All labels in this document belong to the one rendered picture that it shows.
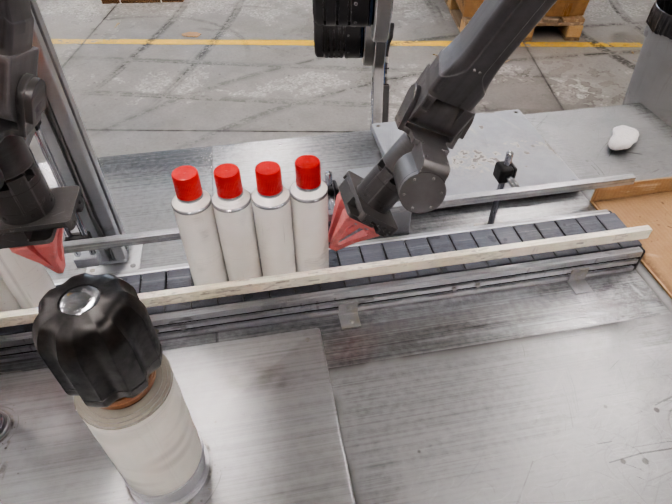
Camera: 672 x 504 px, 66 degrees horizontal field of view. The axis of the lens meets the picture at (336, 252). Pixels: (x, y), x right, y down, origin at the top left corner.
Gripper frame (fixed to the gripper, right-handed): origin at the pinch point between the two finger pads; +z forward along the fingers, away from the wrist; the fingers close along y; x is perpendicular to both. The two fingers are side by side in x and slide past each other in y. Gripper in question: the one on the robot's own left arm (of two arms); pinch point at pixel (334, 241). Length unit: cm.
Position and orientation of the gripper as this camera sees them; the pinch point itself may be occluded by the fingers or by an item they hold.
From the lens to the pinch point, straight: 78.3
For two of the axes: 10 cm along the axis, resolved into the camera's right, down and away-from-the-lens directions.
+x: 7.8, 3.3, 5.4
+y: 2.0, 6.8, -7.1
